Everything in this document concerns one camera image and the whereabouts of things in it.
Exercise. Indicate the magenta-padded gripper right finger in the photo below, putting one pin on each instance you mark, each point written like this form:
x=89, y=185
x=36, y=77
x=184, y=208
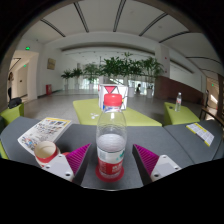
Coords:
x=163, y=166

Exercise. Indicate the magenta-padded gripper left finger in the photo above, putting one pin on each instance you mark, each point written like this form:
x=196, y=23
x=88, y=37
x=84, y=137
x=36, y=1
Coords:
x=59, y=165

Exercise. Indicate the clear red-capped water bottle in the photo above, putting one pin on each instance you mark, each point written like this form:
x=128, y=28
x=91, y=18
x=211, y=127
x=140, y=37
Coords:
x=111, y=146

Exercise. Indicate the small clear water bottle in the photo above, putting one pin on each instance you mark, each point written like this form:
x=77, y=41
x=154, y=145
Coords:
x=178, y=103

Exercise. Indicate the red and white patterned mug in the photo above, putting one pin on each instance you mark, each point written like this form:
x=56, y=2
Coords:
x=45, y=151

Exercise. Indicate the printed magazine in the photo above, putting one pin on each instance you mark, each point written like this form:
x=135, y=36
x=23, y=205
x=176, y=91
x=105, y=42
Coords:
x=43, y=131

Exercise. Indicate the yellow and white leaflet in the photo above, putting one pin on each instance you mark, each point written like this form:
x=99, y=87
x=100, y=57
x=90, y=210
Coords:
x=201, y=133

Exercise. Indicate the small lime green ottoman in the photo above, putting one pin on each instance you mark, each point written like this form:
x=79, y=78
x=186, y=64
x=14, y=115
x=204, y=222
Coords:
x=180, y=117

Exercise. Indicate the low lime green table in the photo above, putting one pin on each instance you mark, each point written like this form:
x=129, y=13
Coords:
x=86, y=115

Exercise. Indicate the lime green ottoman with bag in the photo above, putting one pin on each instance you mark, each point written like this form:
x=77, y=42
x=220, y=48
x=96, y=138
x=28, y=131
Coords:
x=11, y=115

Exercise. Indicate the wooden bench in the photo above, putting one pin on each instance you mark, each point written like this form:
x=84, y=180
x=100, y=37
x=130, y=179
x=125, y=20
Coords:
x=211, y=115

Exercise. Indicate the red fire cabinet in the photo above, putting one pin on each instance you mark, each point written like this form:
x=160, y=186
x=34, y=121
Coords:
x=48, y=89

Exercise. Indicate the black bag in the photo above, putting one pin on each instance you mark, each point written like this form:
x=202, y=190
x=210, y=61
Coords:
x=14, y=102

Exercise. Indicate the white box with coloured triangles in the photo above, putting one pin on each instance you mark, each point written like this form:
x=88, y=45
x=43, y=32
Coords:
x=110, y=89

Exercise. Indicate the row of potted plants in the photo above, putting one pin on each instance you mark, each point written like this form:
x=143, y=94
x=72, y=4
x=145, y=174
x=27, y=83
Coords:
x=113, y=66

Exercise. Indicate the green exit sign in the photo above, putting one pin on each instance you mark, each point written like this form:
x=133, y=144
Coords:
x=27, y=48

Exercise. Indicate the framed wall picture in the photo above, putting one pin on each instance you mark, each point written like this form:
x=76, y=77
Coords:
x=51, y=64

